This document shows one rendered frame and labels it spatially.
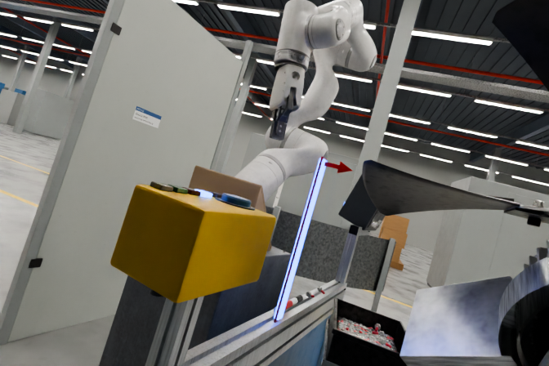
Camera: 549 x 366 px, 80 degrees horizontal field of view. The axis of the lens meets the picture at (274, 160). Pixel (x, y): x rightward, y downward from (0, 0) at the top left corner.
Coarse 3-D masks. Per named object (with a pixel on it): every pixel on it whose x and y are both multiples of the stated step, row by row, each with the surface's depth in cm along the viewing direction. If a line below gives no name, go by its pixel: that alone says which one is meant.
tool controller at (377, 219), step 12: (360, 180) 118; (360, 192) 118; (348, 204) 119; (360, 204) 117; (372, 204) 115; (348, 216) 118; (360, 216) 116; (372, 216) 114; (384, 216) 135; (372, 228) 126
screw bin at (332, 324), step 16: (336, 304) 78; (352, 304) 82; (336, 320) 68; (352, 320) 82; (368, 320) 81; (384, 320) 80; (336, 336) 63; (352, 336) 62; (400, 336) 75; (336, 352) 63; (352, 352) 62; (368, 352) 61; (384, 352) 61
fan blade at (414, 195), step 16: (368, 160) 53; (368, 176) 58; (384, 176) 55; (400, 176) 52; (416, 176) 50; (368, 192) 64; (384, 192) 62; (400, 192) 60; (416, 192) 57; (432, 192) 55; (448, 192) 52; (464, 192) 49; (384, 208) 68; (400, 208) 66; (416, 208) 65; (432, 208) 63; (448, 208) 61; (464, 208) 59; (480, 208) 57; (496, 208) 55
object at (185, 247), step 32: (160, 192) 33; (128, 224) 34; (160, 224) 32; (192, 224) 30; (224, 224) 33; (256, 224) 39; (128, 256) 33; (160, 256) 31; (192, 256) 30; (224, 256) 35; (256, 256) 41; (160, 288) 31; (192, 288) 31; (224, 288) 36
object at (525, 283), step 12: (540, 264) 34; (516, 276) 37; (528, 276) 35; (540, 276) 33; (516, 288) 35; (528, 288) 33; (540, 288) 35; (504, 300) 37; (516, 300) 34; (528, 300) 36; (540, 300) 34; (504, 312) 36; (516, 312) 39; (528, 312) 35; (504, 324) 41; (516, 324) 38; (516, 336) 37
